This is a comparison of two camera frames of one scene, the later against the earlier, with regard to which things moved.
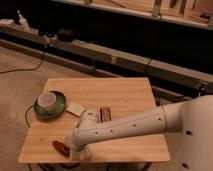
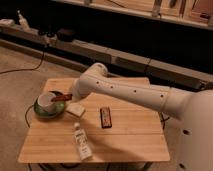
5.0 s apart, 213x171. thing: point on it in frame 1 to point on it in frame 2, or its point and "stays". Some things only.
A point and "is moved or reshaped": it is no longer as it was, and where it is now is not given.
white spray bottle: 23,22 stays
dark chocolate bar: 105,114 stays
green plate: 59,106 stays
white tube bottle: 87,114 is moved or reshaped
